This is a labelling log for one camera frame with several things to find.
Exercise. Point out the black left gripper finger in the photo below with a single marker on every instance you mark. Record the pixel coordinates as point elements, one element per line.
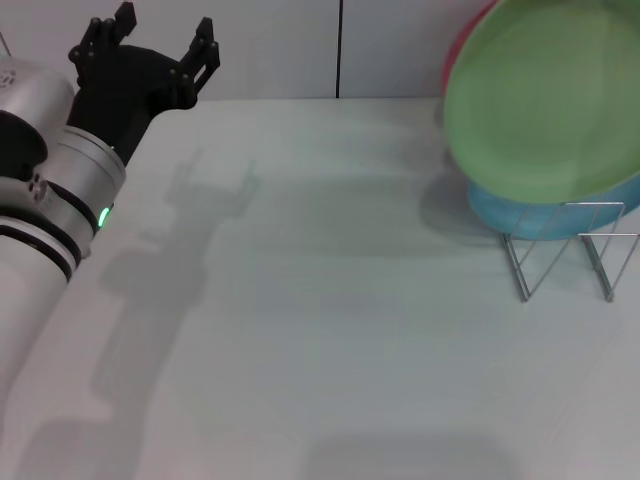
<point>202,55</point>
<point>102,37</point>

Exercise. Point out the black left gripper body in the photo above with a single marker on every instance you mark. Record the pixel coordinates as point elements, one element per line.
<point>120,90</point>

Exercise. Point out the green plate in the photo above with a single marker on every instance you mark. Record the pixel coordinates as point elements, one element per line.
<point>545,100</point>

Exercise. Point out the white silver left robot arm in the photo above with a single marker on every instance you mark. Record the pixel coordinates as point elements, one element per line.
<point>35,250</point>

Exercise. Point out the pink plate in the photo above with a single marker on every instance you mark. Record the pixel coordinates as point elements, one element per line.
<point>457,45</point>

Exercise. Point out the blue plate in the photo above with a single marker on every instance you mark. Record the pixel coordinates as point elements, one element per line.
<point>505,212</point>

